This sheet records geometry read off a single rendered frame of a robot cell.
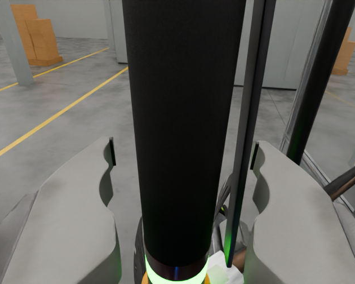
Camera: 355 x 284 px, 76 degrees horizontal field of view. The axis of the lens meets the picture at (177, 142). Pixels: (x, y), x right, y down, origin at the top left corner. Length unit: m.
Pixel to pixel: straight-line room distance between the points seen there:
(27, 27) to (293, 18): 6.98
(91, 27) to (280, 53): 10.41
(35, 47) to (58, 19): 6.49
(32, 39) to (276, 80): 6.91
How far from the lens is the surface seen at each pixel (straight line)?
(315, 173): 1.38
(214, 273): 0.20
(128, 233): 2.19
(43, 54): 8.39
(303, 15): 5.77
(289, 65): 5.88
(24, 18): 8.46
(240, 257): 0.21
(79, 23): 14.24
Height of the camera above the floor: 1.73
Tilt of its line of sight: 32 degrees down
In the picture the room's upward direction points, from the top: 1 degrees clockwise
